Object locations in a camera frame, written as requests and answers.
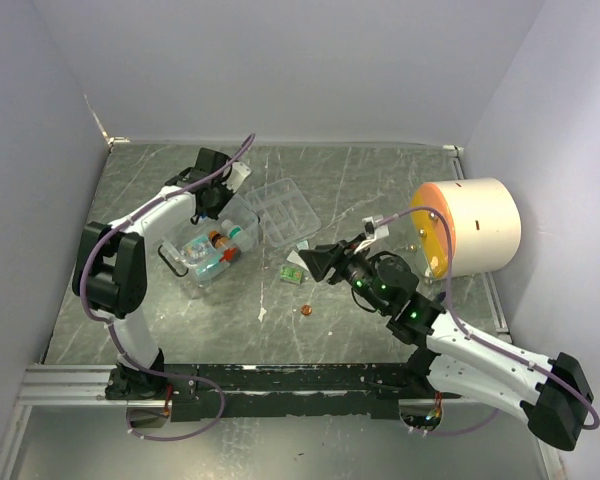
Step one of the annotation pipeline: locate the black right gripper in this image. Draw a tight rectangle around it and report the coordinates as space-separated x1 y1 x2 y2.
299 232 390 315

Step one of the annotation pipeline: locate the green ointment sachet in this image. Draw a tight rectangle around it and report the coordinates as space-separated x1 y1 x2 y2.
279 265 304 285

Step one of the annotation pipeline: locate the white plastic medicine bottle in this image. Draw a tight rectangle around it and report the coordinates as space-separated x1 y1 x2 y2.
221 219 243 245

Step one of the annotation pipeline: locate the brown syrup bottle orange cap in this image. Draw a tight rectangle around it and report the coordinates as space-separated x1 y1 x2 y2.
209 230 235 257

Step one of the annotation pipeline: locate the clear plastic medicine box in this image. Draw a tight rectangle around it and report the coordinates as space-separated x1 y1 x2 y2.
157 195 260 286

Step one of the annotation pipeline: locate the clear divider tray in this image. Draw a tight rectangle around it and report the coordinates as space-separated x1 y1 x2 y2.
245 178 321 248

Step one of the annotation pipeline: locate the clear bandage bag teal header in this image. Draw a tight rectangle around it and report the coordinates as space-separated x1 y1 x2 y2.
193 256 230 283

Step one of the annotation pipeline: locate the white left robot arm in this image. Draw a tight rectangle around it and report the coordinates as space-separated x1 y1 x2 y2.
72 136 254 399

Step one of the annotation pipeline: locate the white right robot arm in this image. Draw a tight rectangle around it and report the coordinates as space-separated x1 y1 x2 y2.
299 241 593 451

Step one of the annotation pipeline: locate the round pastel drawer cabinet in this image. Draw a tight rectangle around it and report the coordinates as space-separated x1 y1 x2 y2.
411 178 521 280

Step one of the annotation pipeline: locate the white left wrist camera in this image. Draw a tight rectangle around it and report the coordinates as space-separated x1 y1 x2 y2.
225 161 252 193

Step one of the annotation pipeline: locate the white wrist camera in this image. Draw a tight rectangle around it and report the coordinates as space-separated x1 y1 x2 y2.
359 215 389 249
225 161 252 193

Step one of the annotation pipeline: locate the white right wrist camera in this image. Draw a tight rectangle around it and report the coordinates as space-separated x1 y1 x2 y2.
359 215 389 249

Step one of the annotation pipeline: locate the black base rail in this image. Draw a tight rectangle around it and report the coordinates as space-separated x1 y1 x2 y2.
153 349 437 422

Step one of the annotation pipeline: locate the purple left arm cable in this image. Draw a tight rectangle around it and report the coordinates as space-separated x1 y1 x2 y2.
79 132 257 442

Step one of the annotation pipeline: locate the aluminium frame rail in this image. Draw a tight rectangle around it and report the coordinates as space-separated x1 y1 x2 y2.
18 363 545 407

